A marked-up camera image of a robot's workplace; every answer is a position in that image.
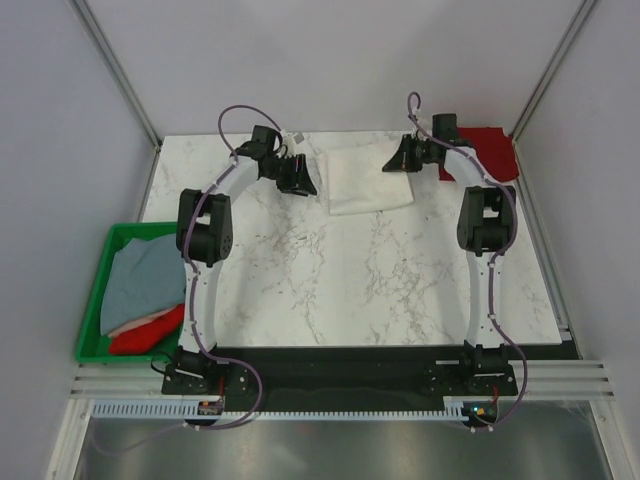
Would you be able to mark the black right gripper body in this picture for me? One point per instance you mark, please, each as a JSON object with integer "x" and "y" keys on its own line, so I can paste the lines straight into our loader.
{"x": 420, "y": 154}

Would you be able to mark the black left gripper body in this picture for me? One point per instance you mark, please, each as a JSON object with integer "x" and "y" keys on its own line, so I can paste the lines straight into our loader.
{"x": 283, "y": 172}

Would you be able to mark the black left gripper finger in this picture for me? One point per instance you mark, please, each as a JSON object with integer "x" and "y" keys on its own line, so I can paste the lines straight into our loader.
{"x": 301, "y": 174}
{"x": 295, "y": 189}

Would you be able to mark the white t shirt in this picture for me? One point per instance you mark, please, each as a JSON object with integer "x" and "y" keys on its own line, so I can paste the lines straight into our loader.
{"x": 354, "y": 183}

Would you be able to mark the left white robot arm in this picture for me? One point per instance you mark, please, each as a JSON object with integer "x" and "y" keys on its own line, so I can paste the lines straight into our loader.
{"x": 204, "y": 233}

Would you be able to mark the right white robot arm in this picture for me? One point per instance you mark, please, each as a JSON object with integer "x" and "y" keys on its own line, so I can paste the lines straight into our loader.
{"x": 487, "y": 224}

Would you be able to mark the folded red t shirt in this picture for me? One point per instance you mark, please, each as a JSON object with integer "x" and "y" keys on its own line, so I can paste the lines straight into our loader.
{"x": 494, "y": 149}

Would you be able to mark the grey-blue t shirt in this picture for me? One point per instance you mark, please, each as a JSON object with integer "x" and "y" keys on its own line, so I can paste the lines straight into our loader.
{"x": 147, "y": 276}

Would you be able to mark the red t shirt in bin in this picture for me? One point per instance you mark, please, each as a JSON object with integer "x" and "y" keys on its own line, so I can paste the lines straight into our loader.
{"x": 144, "y": 338}

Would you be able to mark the pink t shirt in bin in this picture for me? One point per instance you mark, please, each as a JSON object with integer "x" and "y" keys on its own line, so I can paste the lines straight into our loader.
{"x": 136, "y": 323}

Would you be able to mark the green plastic bin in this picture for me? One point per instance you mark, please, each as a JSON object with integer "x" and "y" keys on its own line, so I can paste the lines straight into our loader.
{"x": 92, "y": 347}

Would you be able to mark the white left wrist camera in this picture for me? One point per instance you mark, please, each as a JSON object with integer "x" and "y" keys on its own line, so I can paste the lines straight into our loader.
{"x": 292, "y": 140}

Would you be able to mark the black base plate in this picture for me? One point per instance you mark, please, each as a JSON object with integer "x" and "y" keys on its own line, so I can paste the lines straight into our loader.
{"x": 235, "y": 375}

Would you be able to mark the right aluminium corner post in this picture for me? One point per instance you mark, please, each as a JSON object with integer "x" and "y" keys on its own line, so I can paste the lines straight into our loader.
{"x": 569, "y": 38}

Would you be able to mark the aluminium corner post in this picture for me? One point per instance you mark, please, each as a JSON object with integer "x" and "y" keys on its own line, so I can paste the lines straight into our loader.
{"x": 569, "y": 38}
{"x": 113, "y": 65}

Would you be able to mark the left aluminium corner post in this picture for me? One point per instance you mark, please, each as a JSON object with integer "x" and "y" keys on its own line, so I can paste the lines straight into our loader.
{"x": 113, "y": 65}

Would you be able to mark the aluminium frame rail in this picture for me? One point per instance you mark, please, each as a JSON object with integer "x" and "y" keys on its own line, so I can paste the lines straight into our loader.
{"x": 539, "y": 380}

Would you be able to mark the white slotted cable duct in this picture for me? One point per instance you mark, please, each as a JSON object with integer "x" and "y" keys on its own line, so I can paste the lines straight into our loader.
{"x": 281, "y": 409}

